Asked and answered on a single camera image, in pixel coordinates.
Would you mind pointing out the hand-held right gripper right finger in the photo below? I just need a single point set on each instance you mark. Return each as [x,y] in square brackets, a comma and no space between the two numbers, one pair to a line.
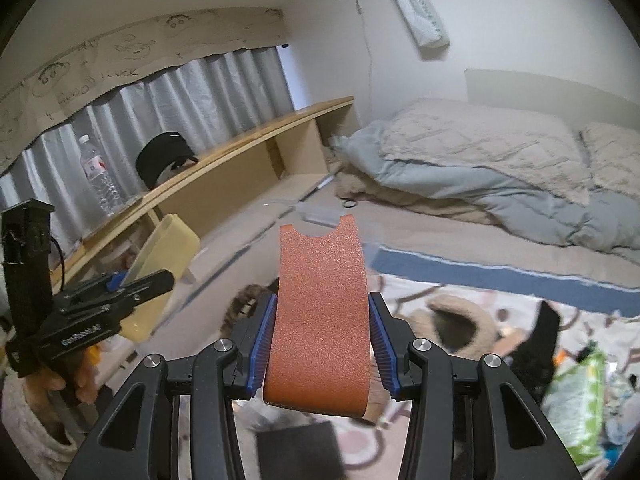
[381,350]

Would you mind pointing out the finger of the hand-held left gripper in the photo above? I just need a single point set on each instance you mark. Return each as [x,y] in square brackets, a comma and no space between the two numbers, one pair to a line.
[116,281]
[150,285]

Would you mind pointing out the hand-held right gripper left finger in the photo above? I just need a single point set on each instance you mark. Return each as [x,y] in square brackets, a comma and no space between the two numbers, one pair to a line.
[262,355]

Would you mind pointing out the yellow plastic sheet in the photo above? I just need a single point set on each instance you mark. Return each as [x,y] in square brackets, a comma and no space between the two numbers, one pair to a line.
[170,250]

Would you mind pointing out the brown furry headband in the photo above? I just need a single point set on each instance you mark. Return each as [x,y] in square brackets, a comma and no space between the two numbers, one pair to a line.
[245,300]

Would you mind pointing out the person's left forearm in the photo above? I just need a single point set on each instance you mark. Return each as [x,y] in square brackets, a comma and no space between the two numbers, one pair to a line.
[30,425]

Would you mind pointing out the person's left hand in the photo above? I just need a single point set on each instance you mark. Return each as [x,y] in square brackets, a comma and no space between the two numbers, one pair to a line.
[82,375]

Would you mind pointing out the beige fleece hat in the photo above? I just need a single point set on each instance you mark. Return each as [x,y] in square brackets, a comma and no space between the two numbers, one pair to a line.
[480,340]

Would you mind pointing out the clear water bottle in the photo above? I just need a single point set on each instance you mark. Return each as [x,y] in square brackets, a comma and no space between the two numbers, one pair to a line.
[102,180]

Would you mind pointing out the black book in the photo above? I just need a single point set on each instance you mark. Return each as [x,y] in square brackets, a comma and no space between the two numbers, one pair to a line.
[300,452]

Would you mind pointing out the blue mat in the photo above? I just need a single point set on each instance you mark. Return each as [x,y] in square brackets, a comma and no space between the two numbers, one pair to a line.
[475,275]

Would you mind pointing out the black curved headband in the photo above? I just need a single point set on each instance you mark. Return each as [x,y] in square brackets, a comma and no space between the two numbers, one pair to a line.
[162,155]

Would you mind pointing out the low wooden shelf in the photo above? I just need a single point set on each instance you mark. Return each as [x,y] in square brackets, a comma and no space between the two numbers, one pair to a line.
[240,160]

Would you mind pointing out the white pen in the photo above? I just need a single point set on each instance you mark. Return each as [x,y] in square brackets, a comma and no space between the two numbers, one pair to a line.
[325,183]

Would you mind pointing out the green dotted pouch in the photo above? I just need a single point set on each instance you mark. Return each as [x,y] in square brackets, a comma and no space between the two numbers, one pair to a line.
[575,400]

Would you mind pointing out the grey curtain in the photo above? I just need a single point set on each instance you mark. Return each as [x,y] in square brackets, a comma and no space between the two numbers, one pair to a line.
[210,90]

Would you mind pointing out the grey duvet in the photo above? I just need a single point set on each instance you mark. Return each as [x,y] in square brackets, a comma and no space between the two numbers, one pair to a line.
[525,200]

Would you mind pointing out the brown paper banner with drawings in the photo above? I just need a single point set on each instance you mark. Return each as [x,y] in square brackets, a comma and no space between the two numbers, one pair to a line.
[125,55]

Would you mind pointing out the white headboard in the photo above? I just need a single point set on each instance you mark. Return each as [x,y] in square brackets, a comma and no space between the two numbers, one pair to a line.
[525,90]

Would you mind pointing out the white plastic bag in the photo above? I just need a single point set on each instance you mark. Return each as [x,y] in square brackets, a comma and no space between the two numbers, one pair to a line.
[422,17]

